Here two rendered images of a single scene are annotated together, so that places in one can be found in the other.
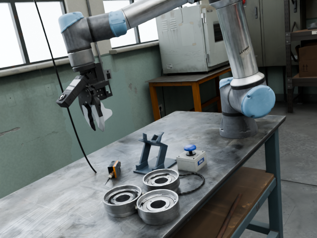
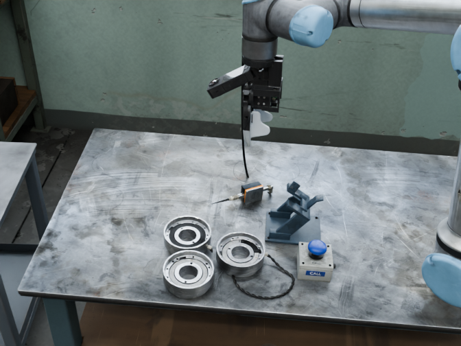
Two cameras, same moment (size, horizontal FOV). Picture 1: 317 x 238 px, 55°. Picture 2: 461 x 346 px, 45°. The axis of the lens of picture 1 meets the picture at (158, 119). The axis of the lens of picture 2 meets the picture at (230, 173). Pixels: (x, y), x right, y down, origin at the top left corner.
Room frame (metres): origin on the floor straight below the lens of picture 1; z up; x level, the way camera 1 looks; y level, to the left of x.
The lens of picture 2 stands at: (0.26, -0.62, 1.70)
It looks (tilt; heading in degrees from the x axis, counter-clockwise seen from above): 38 degrees down; 52
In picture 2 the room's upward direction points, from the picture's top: 3 degrees clockwise
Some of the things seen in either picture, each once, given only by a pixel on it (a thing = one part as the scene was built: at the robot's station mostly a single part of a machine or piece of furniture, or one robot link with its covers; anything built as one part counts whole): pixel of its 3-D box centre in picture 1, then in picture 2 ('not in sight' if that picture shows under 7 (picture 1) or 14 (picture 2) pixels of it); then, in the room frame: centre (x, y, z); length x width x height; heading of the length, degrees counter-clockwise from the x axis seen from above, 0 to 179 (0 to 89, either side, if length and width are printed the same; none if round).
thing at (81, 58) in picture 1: (81, 59); (259, 46); (0.97, 0.21, 1.19); 0.08 x 0.08 x 0.05
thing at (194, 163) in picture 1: (192, 159); (317, 261); (0.93, -0.09, 0.82); 0.08 x 0.07 x 0.05; 140
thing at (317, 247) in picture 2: (190, 152); (316, 252); (0.93, -0.09, 0.85); 0.04 x 0.04 x 0.05
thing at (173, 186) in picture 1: (161, 183); (240, 255); (0.80, 0.02, 0.82); 0.10 x 0.10 x 0.04
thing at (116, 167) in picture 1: (116, 168); (253, 193); (0.95, 0.16, 0.82); 0.05 x 0.02 x 0.04; 170
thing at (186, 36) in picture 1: (198, 39); not in sight; (3.33, -0.55, 1.10); 0.62 x 0.61 x 0.65; 140
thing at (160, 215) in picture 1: (158, 207); (188, 274); (0.68, 0.03, 0.82); 0.10 x 0.10 x 0.04
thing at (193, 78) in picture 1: (210, 100); not in sight; (3.51, -0.64, 0.39); 1.50 x 0.62 x 0.78; 140
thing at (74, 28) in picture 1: (75, 32); (262, 9); (0.97, 0.21, 1.27); 0.09 x 0.08 x 0.11; 98
